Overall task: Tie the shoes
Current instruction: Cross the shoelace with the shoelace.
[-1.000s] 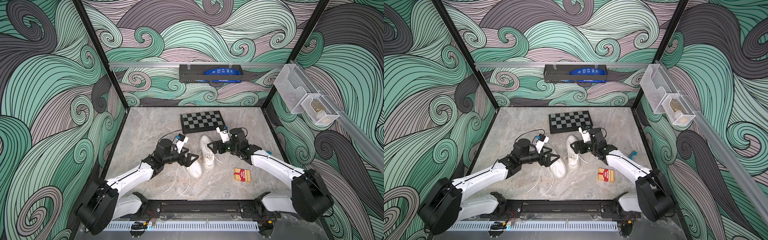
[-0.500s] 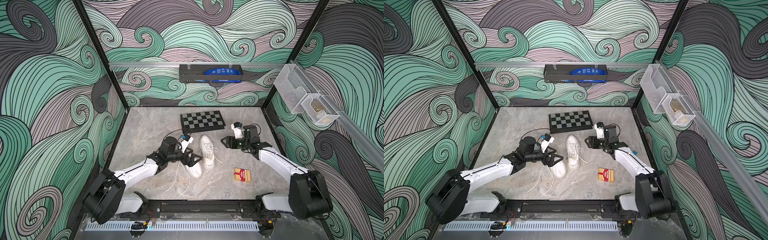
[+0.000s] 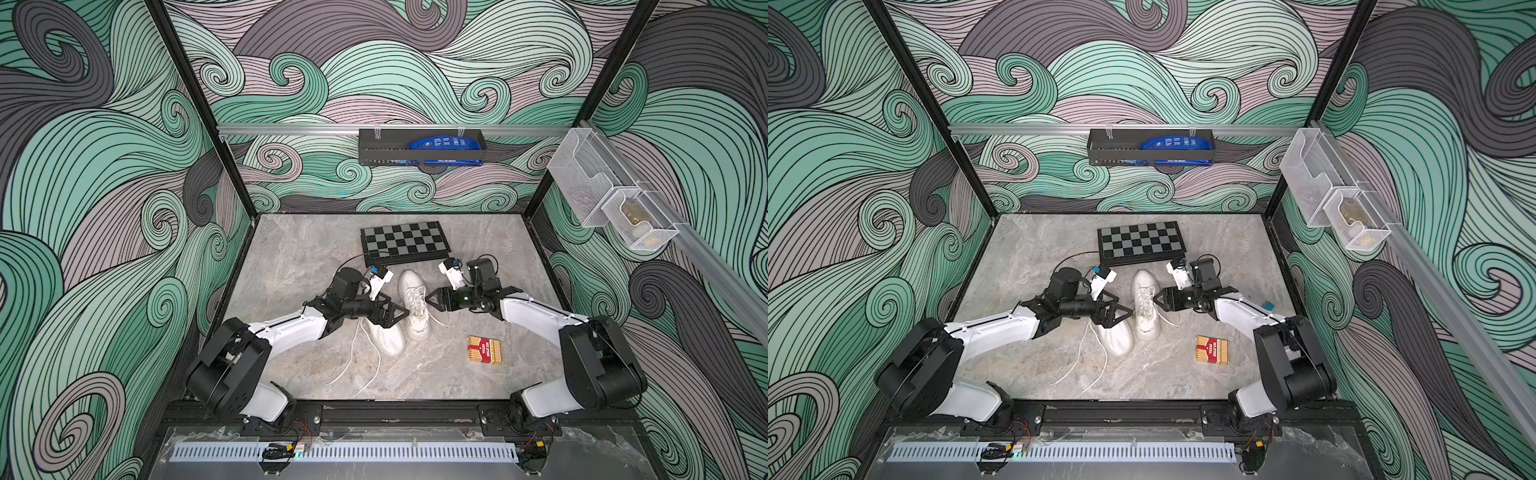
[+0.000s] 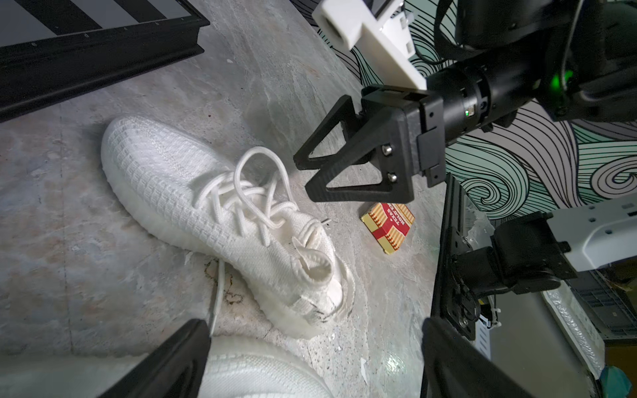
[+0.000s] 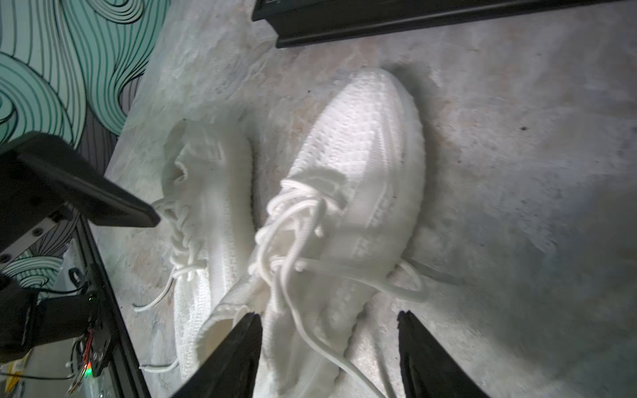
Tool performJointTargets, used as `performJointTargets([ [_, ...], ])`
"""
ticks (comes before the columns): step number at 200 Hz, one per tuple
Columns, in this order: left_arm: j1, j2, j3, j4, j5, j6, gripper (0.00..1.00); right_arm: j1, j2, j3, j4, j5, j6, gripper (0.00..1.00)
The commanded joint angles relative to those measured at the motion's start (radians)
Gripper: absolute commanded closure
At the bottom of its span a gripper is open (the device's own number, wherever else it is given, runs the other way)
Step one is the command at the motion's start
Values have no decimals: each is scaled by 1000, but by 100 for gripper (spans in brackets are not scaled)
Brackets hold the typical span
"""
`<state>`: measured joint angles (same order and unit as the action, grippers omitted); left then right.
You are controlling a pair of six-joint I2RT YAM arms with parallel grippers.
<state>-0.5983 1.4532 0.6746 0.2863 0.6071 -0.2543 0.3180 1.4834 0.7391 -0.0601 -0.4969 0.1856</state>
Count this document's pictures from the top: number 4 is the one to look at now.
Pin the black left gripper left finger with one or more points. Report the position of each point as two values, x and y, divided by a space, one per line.
174 369

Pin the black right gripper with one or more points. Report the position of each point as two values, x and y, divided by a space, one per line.
398 134

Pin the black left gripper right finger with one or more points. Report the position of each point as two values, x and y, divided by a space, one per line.
455 368

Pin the white knit shoe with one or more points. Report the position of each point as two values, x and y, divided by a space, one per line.
185 193
237 366

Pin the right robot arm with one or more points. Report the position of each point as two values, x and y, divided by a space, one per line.
576 58

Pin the red yellow matchbox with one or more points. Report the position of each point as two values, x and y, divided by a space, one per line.
389 223

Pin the black grey chessboard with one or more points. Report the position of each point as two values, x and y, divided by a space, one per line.
52 51

